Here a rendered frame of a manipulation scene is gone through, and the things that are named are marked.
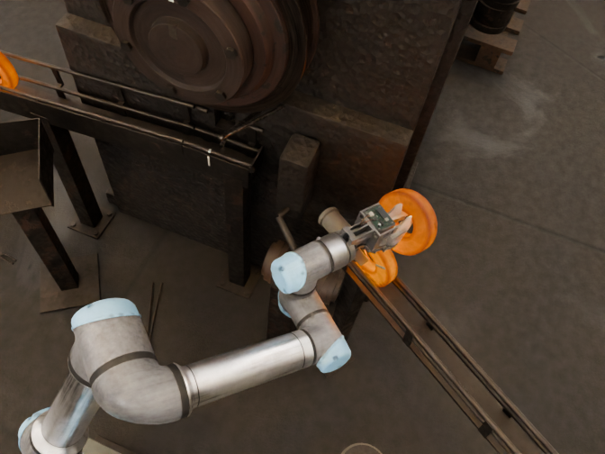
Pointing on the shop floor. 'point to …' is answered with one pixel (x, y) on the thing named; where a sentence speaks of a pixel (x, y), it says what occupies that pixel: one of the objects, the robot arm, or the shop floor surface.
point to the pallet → (492, 33)
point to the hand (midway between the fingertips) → (408, 217)
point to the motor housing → (327, 286)
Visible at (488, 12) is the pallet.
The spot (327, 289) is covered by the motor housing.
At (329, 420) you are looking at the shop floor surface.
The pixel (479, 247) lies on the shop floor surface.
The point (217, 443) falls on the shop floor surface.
